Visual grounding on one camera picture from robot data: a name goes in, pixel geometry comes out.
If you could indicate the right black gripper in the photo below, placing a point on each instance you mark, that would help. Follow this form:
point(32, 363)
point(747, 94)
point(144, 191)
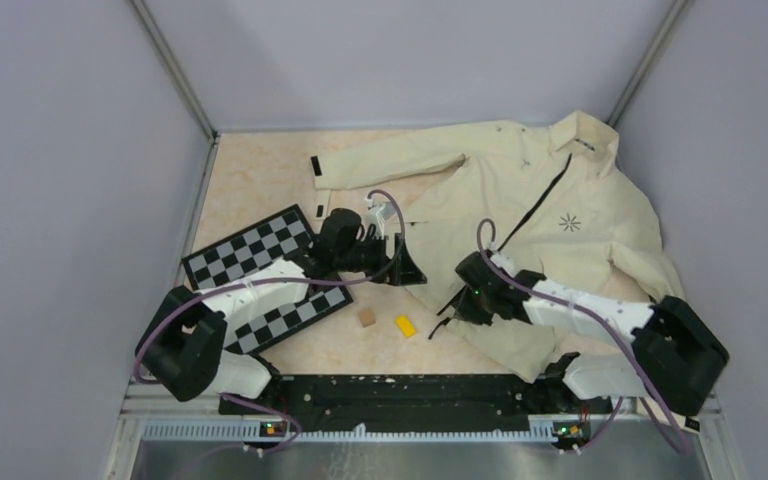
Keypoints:
point(468, 314)

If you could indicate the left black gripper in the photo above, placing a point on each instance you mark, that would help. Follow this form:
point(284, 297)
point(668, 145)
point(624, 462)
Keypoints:
point(405, 272)

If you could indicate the cream zip-up jacket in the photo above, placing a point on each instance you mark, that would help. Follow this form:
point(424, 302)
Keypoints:
point(559, 203)

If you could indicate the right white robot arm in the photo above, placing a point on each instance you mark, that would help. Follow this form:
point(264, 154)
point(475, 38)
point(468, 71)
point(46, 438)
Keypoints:
point(667, 351)

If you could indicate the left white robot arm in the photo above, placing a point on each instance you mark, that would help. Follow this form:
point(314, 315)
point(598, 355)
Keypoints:
point(261, 287)

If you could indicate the yellow rectangular block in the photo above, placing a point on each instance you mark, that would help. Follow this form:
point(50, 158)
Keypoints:
point(405, 326)

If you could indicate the small wooden letter cube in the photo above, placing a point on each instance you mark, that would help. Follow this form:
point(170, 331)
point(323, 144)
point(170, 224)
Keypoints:
point(366, 318)

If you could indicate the black white checkerboard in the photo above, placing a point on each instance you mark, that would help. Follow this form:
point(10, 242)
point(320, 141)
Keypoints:
point(250, 250)

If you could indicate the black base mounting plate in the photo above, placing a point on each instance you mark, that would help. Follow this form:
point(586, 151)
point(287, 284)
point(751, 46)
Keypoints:
point(422, 403)

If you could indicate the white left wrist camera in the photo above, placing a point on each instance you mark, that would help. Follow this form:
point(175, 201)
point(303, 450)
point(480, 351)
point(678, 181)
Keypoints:
point(378, 214)

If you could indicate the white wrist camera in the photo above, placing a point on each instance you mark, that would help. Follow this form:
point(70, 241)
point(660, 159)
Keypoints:
point(378, 214)
point(504, 263)

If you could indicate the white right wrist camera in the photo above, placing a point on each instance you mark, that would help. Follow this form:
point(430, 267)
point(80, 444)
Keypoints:
point(504, 263)

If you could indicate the grey slotted cable duct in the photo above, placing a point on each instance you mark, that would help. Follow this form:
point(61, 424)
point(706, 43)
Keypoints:
point(255, 432)

